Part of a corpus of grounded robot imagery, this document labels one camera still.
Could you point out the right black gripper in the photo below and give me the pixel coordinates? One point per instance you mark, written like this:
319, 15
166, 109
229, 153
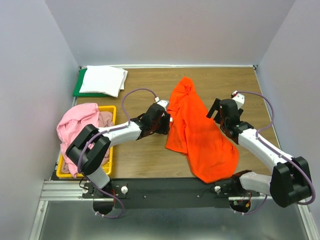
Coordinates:
216, 106

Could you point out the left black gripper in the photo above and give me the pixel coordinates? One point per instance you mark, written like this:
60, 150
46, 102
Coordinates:
165, 127

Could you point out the orange t-shirt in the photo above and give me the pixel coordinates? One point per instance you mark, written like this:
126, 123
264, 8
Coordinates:
211, 156

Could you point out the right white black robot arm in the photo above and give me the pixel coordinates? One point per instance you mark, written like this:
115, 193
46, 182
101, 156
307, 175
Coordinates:
290, 181

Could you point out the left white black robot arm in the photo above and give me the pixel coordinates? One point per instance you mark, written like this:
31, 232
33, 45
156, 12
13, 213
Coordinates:
91, 144

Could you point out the mauve crumpled t-shirt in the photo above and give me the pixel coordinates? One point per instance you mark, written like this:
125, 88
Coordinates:
105, 119

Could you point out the white folded t-shirt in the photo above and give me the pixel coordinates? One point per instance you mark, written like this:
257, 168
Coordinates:
103, 79

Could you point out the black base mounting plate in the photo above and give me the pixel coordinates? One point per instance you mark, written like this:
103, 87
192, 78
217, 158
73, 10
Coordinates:
171, 193

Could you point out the pink crumpled t-shirt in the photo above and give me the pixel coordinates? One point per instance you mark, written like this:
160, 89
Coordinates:
71, 124

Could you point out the green folded t-shirt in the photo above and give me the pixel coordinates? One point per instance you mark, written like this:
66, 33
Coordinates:
76, 91

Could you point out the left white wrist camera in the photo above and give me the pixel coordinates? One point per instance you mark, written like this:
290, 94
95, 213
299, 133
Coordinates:
162, 102

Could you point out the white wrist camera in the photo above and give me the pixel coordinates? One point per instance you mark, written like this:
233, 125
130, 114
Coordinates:
162, 102
238, 98

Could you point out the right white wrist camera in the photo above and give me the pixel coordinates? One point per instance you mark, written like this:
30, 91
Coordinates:
238, 98

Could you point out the aluminium frame rail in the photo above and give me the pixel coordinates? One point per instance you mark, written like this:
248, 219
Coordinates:
63, 214

